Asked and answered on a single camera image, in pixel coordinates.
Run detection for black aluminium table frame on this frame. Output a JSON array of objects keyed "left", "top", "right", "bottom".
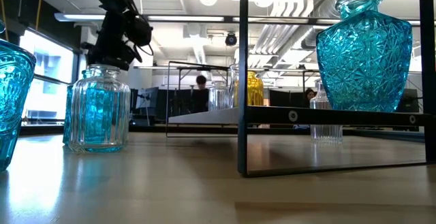
[{"left": 16, "top": 123, "right": 426, "bottom": 144}]

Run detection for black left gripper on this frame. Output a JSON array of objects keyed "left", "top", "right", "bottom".
[{"left": 83, "top": 42, "right": 138, "bottom": 72}]

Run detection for person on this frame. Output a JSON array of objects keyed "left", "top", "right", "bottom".
[
  {"left": 302, "top": 87, "right": 317, "bottom": 110},
  {"left": 189, "top": 74, "right": 211, "bottom": 113}
]

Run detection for white ceiling pipes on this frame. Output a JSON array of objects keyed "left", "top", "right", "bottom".
[{"left": 250, "top": 0, "right": 316, "bottom": 68}]

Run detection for black desk monitor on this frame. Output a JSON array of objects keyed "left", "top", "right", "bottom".
[{"left": 396, "top": 88, "right": 420, "bottom": 113}]

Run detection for clear ribbed square decanter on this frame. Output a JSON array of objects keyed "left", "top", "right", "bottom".
[{"left": 309, "top": 78, "right": 344, "bottom": 145}]

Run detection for bright office window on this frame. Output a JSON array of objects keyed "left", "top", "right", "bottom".
[{"left": 18, "top": 29, "right": 75, "bottom": 127}]

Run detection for silver ventilation duct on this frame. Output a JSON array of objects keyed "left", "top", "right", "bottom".
[{"left": 301, "top": 0, "right": 341, "bottom": 50}]

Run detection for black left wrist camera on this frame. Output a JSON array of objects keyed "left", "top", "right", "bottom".
[{"left": 125, "top": 14, "right": 155, "bottom": 57}]

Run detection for yellow ribbed glass jar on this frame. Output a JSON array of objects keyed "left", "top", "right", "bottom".
[{"left": 234, "top": 69, "right": 265, "bottom": 108}]

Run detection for teal quilted glass vase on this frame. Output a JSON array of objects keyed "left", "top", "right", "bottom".
[{"left": 62, "top": 69, "right": 119, "bottom": 150}]

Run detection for wooden shelf with black frame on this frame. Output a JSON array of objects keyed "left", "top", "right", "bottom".
[{"left": 166, "top": 0, "right": 436, "bottom": 178}]

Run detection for long ceiling light strip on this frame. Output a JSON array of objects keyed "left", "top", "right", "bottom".
[{"left": 54, "top": 12, "right": 423, "bottom": 27}]

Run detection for teal star-cut glass vase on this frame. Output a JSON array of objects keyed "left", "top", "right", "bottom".
[{"left": 315, "top": 0, "right": 414, "bottom": 113}]

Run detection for black office partition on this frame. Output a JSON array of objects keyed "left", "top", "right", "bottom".
[
  {"left": 268, "top": 89, "right": 320, "bottom": 108},
  {"left": 155, "top": 86, "right": 209, "bottom": 123}
]

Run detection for teal embossed glass vase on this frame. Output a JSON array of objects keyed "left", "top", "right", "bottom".
[{"left": 0, "top": 39, "right": 37, "bottom": 172}]

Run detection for clear ribbed glass jar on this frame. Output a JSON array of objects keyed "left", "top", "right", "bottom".
[
  {"left": 207, "top": 80, "right": 229, "bottom": 112},
  {"left": 64, "top": 64, "right": 132, "bottom": 155}
]

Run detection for grey angled desk monitor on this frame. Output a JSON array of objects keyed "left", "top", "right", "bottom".
[{"left": 135, "top": 86, "right": 160, "bottom": 110}]

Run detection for black dome camera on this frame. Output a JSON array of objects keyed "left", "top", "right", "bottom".
[{"left": 224, "top": 31, "right": 238, "bottom": 47}]

